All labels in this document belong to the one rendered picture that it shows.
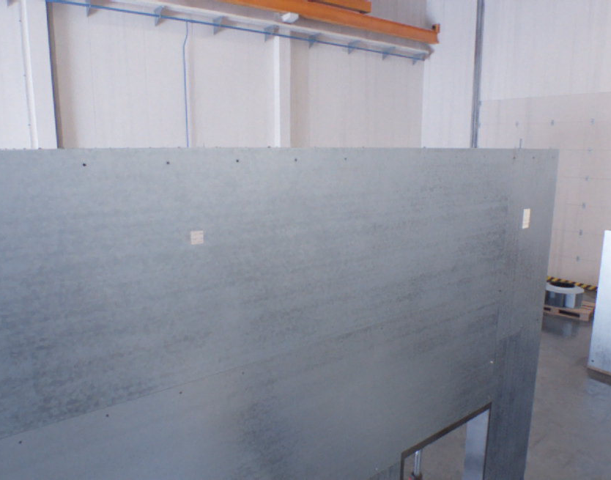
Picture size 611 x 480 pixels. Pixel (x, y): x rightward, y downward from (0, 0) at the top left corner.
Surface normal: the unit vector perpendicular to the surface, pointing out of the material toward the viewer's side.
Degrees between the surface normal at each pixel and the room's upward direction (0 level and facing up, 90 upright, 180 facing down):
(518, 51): 90
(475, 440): 90
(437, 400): 90
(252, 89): 90
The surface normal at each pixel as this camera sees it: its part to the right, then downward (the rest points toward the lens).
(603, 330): -0.80, 0.11
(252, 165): 0.60, 0.15
